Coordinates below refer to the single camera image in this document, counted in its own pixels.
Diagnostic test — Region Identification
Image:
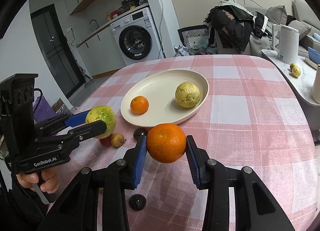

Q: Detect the purple bag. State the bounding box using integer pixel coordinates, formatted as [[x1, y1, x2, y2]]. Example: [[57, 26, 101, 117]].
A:
[[33, 95, 56, 122]]

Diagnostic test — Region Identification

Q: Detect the pink checkered tablecloth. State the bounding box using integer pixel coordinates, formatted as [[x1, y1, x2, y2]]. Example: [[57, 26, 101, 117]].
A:
[[53, 54, 316, 231]]

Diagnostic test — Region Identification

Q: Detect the pile of dark clothes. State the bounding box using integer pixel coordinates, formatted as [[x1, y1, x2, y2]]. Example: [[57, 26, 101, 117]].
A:
[[203, 1, 268, 54]]

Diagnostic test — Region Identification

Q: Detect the black mesh chair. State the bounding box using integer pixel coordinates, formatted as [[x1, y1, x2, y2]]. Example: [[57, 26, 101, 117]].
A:
[[177, 25, 210, 49]]

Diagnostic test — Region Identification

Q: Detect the dark plum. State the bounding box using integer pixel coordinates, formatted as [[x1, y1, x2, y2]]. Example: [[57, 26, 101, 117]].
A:
[[133, 128, 148, 140], [129, 194, 146, 211]]

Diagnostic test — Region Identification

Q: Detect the green yellow guava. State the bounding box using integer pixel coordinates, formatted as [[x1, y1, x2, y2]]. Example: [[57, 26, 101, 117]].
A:
[[85, 105, 116, 139]]

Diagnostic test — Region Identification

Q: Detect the white paper cup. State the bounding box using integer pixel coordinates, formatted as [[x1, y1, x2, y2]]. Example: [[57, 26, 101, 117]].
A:
[[311, 65, 320, 104]]

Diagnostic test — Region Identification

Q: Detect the large orange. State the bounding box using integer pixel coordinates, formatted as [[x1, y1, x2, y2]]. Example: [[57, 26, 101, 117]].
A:
[[146, 124, 186, 163]]

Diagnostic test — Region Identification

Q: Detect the yellow green fruit on side table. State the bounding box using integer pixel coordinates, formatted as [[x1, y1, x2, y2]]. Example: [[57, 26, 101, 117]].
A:
[[290, 63, 301, 78]]

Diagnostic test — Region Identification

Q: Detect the person's left hand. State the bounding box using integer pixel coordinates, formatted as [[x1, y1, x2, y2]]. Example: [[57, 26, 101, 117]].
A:
[[16, 167, 60, 194]]

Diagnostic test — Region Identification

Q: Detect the cream round plate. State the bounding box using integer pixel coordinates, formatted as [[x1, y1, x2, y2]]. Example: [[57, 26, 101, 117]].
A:
[[120, 69, 209, 128]]

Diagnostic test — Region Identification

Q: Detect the white washing machine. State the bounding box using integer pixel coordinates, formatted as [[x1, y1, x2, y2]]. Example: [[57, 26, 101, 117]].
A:
[[111, 7, 164, 66]]

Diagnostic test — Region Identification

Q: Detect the blue bowl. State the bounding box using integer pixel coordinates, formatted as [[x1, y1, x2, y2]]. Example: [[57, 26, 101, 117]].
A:
[[308, 47, 320, 65]]

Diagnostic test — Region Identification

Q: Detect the yellow wrinkled guava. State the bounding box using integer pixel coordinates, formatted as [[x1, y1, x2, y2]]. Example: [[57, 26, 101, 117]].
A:
[[175, 82, 201, 108]]

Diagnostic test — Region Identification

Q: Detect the small mandarin orange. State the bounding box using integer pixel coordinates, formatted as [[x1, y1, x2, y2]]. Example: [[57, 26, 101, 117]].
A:
[[130, 96, 149, 115]]

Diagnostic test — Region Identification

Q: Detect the white electric kettle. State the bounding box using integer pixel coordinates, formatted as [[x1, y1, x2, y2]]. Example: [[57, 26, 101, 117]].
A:
[[271, 24, 299, 65]]

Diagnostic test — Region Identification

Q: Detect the brown longan fruit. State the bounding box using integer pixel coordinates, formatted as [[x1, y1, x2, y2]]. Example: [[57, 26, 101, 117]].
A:
[[110, 133, 126, 148]]

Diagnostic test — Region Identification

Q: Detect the small red tomato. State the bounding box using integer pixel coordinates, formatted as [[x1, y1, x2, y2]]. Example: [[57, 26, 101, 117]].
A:
[[99, 134, 112, 147]]

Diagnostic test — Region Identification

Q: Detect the grey sofa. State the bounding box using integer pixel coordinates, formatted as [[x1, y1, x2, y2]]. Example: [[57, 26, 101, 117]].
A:
[[245, 0, 319, 57]]

